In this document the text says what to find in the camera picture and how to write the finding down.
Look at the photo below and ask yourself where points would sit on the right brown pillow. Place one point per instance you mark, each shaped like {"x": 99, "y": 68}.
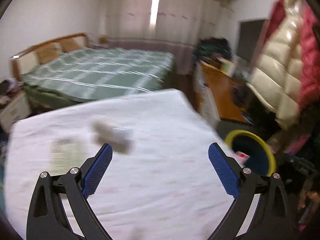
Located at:
{"x": 69, "y": 44}

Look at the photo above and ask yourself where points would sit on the wooden low cabinet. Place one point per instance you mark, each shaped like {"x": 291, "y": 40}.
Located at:
{"x": 214, "y": 93}

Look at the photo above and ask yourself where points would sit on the wooden bed headboard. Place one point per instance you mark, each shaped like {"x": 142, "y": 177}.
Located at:
{"x": 24, "y": 61}

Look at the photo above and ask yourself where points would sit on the pile of clothes by curtain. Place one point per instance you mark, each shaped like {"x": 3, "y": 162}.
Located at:
{"x": 211, "y": 48}

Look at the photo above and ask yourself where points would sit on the pink carton box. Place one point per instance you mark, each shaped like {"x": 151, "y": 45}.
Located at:
{"x": 241, "y": 157}

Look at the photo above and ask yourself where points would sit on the black television screen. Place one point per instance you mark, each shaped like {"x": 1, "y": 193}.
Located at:
{"x": 249, "y": 33}

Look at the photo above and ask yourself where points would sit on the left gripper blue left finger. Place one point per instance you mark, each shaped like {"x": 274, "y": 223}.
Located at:
{"x": 47, "y": 218}

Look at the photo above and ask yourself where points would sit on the brown pillow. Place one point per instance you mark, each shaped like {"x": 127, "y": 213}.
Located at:
{"x": 69, "y": 44}
{"x": 48, "y": 52}

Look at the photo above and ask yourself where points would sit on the left brown pillow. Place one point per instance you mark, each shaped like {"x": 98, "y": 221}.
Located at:
{"x": 48, "y": 52}

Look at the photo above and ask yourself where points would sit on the green printed leaflet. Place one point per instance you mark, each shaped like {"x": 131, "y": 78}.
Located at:
{"x": 65, "y": 153}

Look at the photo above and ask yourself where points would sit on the pink floral garment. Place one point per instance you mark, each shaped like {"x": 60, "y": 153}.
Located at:
{"x": 297, "y": 145}

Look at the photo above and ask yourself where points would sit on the green plaid bed duvet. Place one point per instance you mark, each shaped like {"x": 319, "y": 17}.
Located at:
{"x": 96, "y": 74}

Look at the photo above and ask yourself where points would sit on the white dotted table cloth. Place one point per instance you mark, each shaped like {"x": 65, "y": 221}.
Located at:
{"x": 163, "y": 187}

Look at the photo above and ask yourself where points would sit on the red dotted puffer jacket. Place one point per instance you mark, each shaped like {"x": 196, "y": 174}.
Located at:
{"x": 310, "y": 51}

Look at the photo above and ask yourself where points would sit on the dark clothes on nightstand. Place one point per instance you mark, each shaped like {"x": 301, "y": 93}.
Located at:
{"x": 9, "y": 88}

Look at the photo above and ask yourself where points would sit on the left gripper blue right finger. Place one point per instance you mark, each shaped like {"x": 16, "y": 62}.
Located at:
{"x": 260, "y": 209}

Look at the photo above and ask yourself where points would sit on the yellow rimmed black trash bin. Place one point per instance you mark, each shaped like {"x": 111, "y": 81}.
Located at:
{"x": 261, "y": 159}

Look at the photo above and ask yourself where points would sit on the cream puffer jacket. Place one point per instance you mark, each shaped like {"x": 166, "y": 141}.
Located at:
{"x": 275, "y": 79}

